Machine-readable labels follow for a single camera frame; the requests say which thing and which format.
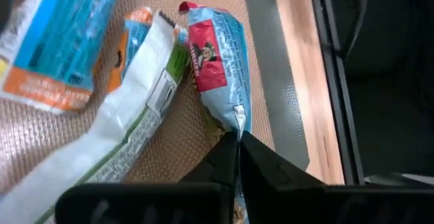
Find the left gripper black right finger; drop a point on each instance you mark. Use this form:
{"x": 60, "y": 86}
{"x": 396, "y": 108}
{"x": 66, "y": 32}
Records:
{"x": 305, "y": 203}

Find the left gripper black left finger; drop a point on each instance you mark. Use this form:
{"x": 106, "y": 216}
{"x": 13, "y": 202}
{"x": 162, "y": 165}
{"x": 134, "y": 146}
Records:
{"x": 152, "y": 203}

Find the light blue red granola bar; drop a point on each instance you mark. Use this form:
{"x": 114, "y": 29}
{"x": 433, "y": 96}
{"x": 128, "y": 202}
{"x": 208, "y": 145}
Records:
{"x": 217, "y": 61}

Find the brown mat with grey border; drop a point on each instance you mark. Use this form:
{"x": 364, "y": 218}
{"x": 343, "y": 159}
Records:
{"x": 190, "y": 142}

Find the blue orange granola bar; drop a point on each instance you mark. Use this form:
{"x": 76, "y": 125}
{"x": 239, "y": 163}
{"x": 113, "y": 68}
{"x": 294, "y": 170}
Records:
{"x": 135, "y": 44}
{"x": 51, "y": 40}

